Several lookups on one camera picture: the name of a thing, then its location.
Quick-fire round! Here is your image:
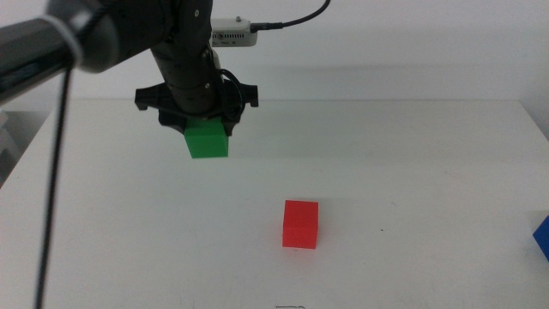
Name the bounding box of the green cube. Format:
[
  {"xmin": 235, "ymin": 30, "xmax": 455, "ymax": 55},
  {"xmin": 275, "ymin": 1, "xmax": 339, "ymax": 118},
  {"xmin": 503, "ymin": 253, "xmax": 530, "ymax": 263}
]
[{"xmin": 183, "ymin": 116, "xmax": 230, "ymax": 160}]

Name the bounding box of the red cube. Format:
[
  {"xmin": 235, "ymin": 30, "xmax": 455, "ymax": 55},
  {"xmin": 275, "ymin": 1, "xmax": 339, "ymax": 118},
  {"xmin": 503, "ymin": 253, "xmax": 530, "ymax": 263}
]
[{"xmin": 281, "ymin": 199, "xmax": 320, "ymax": 251}]

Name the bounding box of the blue cube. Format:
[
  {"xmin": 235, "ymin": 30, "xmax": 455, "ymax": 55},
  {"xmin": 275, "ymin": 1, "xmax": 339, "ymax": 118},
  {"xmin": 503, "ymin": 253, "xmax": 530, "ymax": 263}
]
[{"xmin": 532, "ymin": 215, "xmax": 549, "ymax": 263}]

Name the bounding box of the white zip tie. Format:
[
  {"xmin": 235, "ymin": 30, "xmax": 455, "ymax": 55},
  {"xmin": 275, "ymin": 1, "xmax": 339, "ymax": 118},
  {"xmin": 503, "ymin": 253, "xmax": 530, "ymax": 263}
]
[{"xmin": 40, "ymin": 15, "xmax": 85, "ymax": 69}]

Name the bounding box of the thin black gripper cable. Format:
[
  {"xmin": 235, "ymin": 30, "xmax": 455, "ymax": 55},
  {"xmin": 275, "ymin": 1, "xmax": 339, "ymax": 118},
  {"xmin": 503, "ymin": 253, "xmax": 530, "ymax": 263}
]
[{"xmin": 216, "ymin": 68, "xmax": 247, "ymax": 124}]

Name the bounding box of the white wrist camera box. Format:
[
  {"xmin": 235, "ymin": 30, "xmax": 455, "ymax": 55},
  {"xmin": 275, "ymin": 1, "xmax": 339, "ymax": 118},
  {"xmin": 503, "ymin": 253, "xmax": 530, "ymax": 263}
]
[{"xmin": 210, "ymin": 15, "xmax": 259, "ymax": 49}]

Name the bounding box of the black braided camera cable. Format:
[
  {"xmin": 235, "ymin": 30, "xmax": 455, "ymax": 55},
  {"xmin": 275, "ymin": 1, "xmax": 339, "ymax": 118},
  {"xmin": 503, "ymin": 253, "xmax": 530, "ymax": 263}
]
[{"xmin": 33, "ymin": 0, "xmax": 333, "ymax": 309}]

